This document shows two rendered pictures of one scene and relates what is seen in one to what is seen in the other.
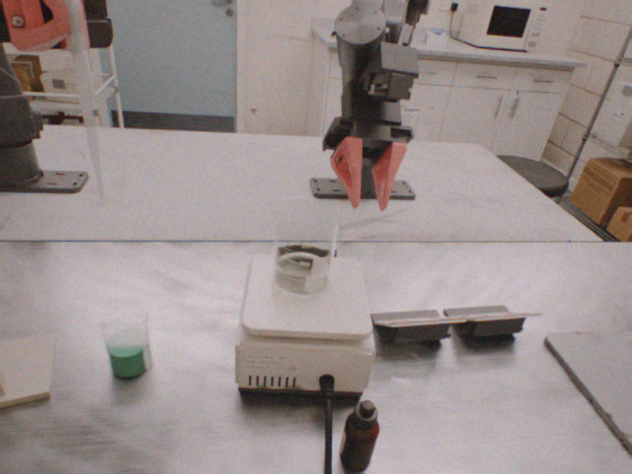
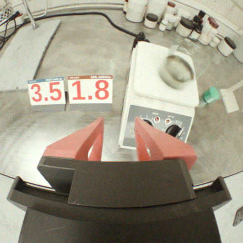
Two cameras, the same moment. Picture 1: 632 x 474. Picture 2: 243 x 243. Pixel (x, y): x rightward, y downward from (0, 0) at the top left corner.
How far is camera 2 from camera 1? 0.52 m
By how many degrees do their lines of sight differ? 73
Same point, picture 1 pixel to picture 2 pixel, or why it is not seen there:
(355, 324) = (146, 45)
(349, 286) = (145, 66)
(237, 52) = not seen: outside the picture
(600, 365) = (25, 70)
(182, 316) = (201, 119)
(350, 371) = not seen: hidden behind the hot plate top
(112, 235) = (228, 180)
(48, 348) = (227, 105)
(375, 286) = not seen: hidden behind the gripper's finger
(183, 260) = (206, 163)
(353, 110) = (213, 226)
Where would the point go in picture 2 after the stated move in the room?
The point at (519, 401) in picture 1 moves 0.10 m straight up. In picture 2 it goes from (66, 60) to (55, 30)
